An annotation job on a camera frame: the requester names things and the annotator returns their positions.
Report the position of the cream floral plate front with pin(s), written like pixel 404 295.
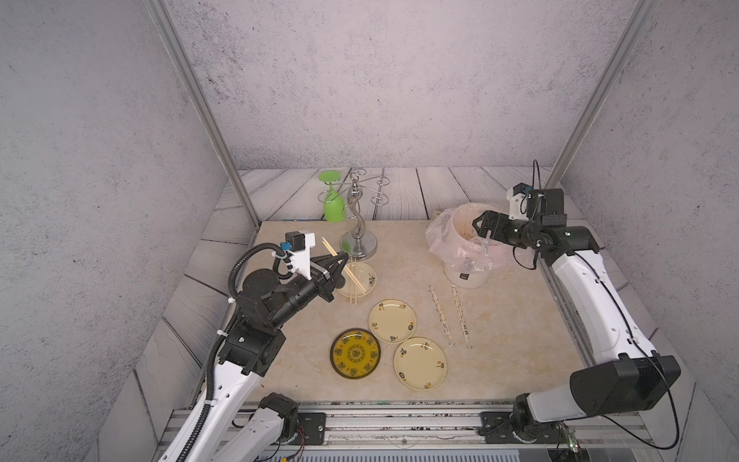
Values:
pixel 420 364

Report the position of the cream floral plate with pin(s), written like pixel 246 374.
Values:
pixel 420 364
pixel 392 321

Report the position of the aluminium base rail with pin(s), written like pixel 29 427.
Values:
pixel 434 431

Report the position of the left aluminium frame post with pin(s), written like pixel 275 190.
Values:
pixel 169 36

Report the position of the cream floral plate middle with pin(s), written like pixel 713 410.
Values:
pixel 392 321

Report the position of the green plastic spoon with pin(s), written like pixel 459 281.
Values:
pixel 333 202

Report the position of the wrapped chopsticks on table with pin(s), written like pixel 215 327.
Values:
pixel 442 317
pixel 461 316

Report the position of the disposable chopsticks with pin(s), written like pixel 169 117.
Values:
pixel 354 289

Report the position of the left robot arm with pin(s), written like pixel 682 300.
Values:
pixel 268 285

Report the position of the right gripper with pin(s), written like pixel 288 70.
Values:
pixel 501 221

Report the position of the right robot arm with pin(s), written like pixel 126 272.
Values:
pixel 628 373

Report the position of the yellow patterned plate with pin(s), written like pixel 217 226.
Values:
pixel 355 353

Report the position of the right aluminium frame post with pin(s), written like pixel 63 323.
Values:
pixel 634 29

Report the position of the cream plate with black spot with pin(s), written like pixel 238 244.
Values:
pixel 366 275

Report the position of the white bucket with pink bag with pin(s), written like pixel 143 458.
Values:
pixel 452 239

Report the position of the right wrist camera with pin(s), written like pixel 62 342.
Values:
pixel 517 197

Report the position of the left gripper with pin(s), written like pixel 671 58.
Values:
pixel 322 282

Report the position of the aluminium frame post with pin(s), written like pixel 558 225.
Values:
pixel 169 36
pixel 634 29

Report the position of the silver metal hook stand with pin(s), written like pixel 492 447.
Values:
pixel 360 243

